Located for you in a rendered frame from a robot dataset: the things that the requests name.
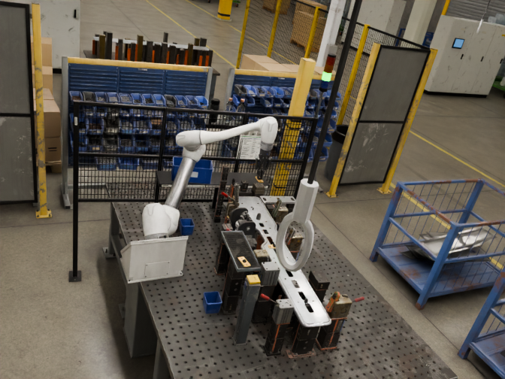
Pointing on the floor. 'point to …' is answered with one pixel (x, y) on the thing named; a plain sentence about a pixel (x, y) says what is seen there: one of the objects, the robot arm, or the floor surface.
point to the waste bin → (335, 150)
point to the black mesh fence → (159, 158)
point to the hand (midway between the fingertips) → (260, 174)
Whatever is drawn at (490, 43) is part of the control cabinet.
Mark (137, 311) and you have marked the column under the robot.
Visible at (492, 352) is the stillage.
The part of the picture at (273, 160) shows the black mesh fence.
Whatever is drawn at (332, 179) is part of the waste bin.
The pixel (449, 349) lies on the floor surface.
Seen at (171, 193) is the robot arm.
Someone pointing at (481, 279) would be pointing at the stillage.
